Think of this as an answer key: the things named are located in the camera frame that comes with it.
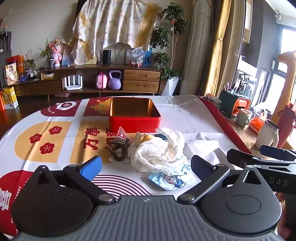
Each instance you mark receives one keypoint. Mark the blue plastic bag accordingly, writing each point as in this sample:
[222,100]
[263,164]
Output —
[161,137]

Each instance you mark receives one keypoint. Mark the dark green tool holder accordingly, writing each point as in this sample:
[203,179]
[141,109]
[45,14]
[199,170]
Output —
[227,103]

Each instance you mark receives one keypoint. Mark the white gauze cloth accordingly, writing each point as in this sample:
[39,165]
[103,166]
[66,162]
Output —
[159,155]

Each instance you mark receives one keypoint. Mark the beige standing air conditioner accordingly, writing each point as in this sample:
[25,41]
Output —
[196,46]

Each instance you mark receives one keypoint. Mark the flat pink box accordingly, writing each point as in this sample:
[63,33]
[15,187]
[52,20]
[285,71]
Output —
[62,95]

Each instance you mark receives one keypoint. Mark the white packet red print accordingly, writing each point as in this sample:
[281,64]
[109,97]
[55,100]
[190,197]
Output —
[202,144]

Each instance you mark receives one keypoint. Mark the person's right hand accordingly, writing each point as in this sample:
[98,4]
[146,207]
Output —
[289,217]

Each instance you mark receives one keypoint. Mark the wooden TV cabinet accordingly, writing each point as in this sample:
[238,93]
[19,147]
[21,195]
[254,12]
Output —
[141,80]

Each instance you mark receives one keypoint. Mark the red tin box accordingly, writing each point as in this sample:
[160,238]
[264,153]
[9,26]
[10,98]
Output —
[134,124]

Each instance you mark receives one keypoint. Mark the pink toy case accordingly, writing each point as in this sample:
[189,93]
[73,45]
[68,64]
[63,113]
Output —
[101,81]

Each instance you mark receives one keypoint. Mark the yellow curtain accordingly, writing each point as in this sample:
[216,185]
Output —
[222,46]

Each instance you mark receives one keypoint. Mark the white cup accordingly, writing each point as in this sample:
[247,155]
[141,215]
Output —
[266,136]

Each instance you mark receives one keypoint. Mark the yellow carton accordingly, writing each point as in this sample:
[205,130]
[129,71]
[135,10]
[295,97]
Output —
[9,98]

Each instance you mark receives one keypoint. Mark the orange stool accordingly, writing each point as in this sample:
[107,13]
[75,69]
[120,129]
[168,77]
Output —
[241,104]

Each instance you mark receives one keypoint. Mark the blue picture card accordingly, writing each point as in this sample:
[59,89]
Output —
[67,56]

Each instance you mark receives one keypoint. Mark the blue printed face mask packet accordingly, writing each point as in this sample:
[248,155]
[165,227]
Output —
[171,179]

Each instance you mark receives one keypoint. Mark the pink doll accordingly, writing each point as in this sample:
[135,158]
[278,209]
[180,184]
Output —
[56,52]

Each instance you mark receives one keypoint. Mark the black speaker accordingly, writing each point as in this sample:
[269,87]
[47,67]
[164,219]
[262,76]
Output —
[106,56]

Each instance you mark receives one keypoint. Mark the small potted plant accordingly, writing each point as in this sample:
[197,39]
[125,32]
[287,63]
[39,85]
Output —
[28,66]

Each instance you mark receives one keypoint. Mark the clear plastic bag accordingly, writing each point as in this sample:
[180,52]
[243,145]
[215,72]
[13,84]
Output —
[136,56]

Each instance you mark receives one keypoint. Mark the clear tea bag packet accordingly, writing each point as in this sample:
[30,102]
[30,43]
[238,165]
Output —
[120,136]

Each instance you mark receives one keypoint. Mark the small wooden box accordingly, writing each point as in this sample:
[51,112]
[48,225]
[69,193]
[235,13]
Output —
[47,76]

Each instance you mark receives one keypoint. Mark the tan giraffe toy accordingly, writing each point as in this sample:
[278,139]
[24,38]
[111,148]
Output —
[290,76]

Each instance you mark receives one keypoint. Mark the green mug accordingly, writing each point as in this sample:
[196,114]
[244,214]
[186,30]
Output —
[242,118]

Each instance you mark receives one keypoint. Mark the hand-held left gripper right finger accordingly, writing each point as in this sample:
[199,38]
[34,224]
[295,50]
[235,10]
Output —
[201,164]

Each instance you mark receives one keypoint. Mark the white router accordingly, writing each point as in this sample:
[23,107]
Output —
[73,87]

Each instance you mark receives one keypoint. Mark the yellow patterned cover cloth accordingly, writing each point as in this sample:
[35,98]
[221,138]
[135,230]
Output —
[111,25]

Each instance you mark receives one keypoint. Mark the green indoor tree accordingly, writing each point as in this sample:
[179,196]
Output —
[161,37]

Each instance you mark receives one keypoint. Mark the yellow duck toy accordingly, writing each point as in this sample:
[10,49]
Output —
[146,137]

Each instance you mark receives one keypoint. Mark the purple kettlebell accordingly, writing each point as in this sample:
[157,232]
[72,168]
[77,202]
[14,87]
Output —
[115,83]

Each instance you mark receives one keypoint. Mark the potted plant patterned pot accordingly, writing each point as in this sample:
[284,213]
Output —
[50,63]

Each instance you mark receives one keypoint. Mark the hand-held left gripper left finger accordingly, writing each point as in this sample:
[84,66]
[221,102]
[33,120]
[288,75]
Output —
[91,168]

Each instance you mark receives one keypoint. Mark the white planter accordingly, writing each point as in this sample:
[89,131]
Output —
[170,86]

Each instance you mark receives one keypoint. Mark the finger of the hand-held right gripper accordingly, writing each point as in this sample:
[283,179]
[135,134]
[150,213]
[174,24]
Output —
[240,157]
[277,153]

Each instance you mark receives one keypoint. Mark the brown scrunchie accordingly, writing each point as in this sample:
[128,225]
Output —
[116,148]

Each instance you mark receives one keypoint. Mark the cartoon printed box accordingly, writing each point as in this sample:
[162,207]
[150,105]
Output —
[11,74]

